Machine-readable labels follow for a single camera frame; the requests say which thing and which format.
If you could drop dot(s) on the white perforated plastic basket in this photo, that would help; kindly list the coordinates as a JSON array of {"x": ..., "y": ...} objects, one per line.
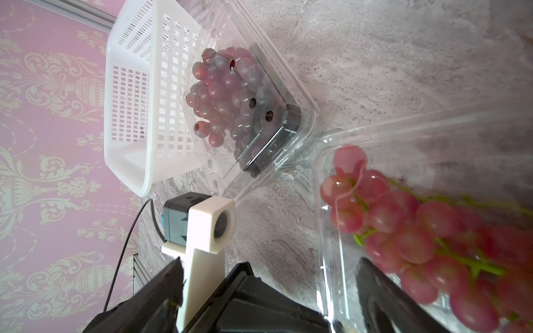
[{"x": 146, "y": 135}]

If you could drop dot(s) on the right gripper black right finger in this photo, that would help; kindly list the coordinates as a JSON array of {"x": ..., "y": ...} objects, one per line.
[{"x": 386, "y": 307}]

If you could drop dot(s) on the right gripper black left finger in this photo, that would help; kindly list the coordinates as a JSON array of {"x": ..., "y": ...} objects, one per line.
[{"x": 153, "y": 309}]

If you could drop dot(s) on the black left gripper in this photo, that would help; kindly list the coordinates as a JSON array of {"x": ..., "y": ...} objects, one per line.
[{"x": 244, "y": 303}]

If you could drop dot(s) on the dark red grape bunch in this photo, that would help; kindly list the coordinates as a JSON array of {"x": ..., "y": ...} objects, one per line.
[{"x": 219, "y": 76}]

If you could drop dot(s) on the light red grape bunch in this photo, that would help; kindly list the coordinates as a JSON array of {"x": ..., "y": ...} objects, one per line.
[{"x": 476, "y": 253}]

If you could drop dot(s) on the black grape bunch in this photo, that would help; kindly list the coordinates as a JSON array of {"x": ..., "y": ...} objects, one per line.
[{"x": 259, "y": 130}]

